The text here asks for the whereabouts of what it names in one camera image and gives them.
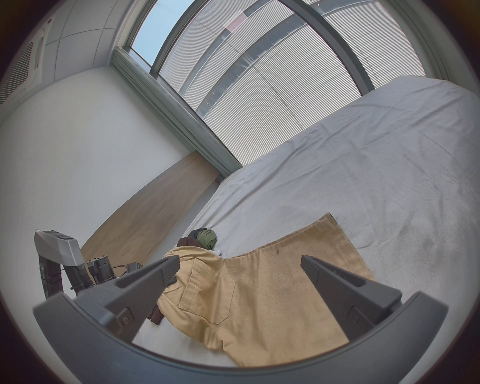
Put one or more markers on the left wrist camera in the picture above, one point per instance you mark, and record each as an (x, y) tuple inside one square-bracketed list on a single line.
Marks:
[(135, 267)]

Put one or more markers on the brown garment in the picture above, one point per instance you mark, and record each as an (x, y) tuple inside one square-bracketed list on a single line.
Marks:
[(155, 317)]

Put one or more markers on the bed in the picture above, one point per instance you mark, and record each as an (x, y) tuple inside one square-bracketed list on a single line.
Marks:
[(356, 168)]

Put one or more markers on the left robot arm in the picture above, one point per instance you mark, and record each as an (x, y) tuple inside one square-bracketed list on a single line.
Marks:
[(56, 247)]

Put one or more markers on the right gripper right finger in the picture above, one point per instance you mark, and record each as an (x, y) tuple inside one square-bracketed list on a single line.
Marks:
[(337, 290)]

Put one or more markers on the grey-green curtain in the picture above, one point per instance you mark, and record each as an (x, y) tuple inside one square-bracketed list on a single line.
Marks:
[(168, 105), (431, 48)]

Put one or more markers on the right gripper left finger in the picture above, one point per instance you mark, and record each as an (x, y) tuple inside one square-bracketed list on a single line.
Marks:
[(142, 288)]

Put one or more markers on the window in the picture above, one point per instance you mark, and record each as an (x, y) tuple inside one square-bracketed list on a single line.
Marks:
[(281, 75)]

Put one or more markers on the tan shorts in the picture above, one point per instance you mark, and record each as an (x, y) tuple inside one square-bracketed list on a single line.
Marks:
[(262, 300)]

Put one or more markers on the white ceiling air vent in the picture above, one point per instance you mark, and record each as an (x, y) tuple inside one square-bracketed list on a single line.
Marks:
[(26, 67)]

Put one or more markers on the green garment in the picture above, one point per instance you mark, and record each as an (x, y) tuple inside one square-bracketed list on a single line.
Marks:
[(208, 239)]

